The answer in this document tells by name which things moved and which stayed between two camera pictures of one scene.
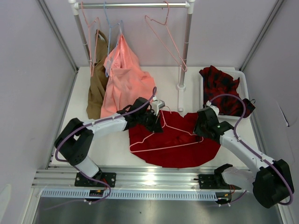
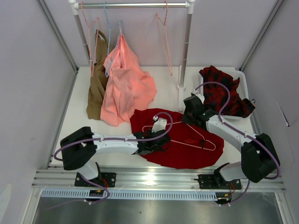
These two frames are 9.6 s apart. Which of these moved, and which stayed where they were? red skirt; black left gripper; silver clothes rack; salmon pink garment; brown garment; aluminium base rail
Moved: red skirt; black left gripper
Stayed: aluminium base rail; brown garment; silver clothes rack; salmon pink garment
